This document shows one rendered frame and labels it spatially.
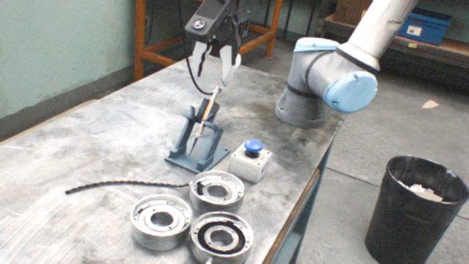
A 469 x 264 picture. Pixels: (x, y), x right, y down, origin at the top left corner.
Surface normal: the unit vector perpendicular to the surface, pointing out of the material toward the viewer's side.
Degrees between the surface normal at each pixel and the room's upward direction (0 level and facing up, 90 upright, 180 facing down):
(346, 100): 97
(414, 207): 92
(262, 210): 0
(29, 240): 0
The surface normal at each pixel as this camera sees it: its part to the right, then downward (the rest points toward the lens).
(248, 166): -0.43, 0.39
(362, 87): 0.29, 0.61
